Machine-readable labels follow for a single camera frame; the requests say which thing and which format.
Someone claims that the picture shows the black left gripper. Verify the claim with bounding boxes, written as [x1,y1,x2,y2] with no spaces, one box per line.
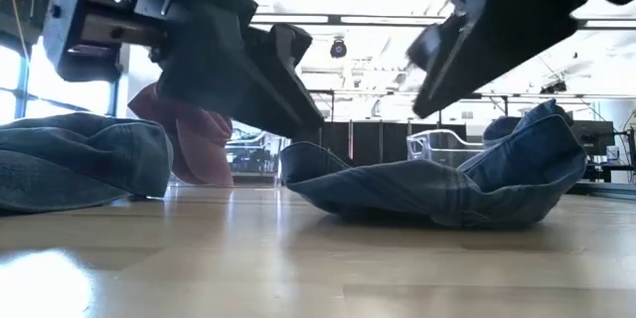
[42,0,302,140]

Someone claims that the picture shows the dark navy baseball cap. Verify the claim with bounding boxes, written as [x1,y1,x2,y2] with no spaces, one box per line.
[0,111,175,214]

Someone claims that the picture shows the clear plastic bin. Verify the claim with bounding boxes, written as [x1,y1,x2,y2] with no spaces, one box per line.
[405,128,487,169]
[224,131,294,186]

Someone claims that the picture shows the long overhead light bar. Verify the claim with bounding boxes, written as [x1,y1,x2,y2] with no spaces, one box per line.
[250,11,636,30]

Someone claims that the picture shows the black partition panels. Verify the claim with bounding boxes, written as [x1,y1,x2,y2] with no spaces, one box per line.
[317,118,471,169]

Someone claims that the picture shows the dark background monitor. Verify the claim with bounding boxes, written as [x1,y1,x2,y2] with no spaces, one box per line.
[569,119,617,157]

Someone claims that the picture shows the background desk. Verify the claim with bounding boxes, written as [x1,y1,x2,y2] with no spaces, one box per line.
[578,161,636,198]

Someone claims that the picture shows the black hanging overhead camera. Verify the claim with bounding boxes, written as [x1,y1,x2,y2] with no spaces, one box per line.
[329,37,349,60]

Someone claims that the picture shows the background metal shelf frame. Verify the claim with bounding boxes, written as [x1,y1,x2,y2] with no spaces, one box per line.
[307,87,636,125]

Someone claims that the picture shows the window frame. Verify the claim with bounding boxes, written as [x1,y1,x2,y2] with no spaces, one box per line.
[0,34,124,125]

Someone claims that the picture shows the yellow hanging cable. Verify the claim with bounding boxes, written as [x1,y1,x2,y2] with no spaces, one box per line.
[0,0,32,61]

